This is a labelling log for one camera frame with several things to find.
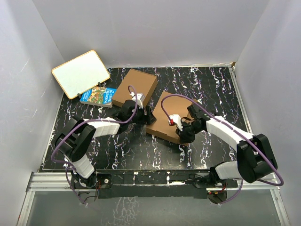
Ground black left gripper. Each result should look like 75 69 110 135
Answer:
127 105 156 126

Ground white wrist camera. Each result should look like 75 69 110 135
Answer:
168 114 183 131
130 92 145 109

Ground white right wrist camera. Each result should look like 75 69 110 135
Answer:
168 114 183 131

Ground colourful blue book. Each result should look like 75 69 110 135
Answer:
80 86 117 108

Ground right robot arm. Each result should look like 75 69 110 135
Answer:
170 105 278 187

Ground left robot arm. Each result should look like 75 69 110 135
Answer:
55 100 157 188

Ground closed brown cardboard box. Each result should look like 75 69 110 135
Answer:
111 68 158 111

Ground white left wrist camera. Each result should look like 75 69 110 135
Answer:
130 92 145 109

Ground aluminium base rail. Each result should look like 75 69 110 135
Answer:
18 172 290 226

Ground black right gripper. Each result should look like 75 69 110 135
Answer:
175 121 203 143

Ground yellow framed whiteboard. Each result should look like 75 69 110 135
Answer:
51 50 110 99

